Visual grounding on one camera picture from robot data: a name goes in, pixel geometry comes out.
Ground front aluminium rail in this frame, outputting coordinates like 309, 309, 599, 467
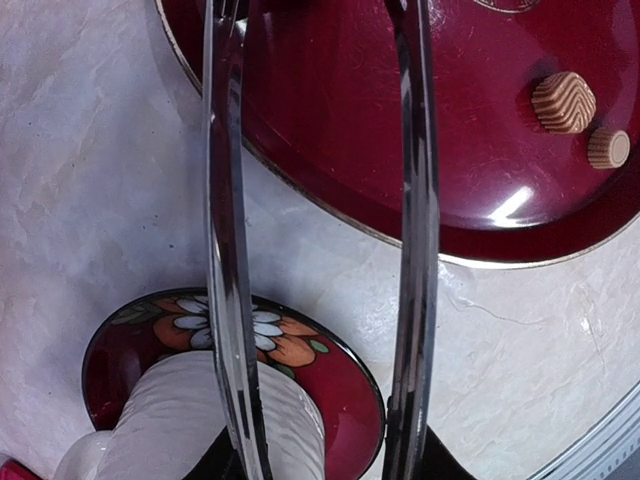
531, 384, 639, 480

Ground cream ceramic mug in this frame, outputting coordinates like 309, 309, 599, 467
54, 351, 325, 479

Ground floral dark red saucer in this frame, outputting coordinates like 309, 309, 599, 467
82, 288, 385, 479

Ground red box lid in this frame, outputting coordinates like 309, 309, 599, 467
0, 459, 32, 480

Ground tan ridged square chocolate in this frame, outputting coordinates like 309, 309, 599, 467
531, 71, 597, 134

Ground metal serving tongs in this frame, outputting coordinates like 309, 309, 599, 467
202, 1, 440, 479

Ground round dark red tray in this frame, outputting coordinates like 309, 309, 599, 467
154, 0, 640, 270

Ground tan round chocolate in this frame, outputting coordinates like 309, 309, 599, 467
587, 128, 631, 170

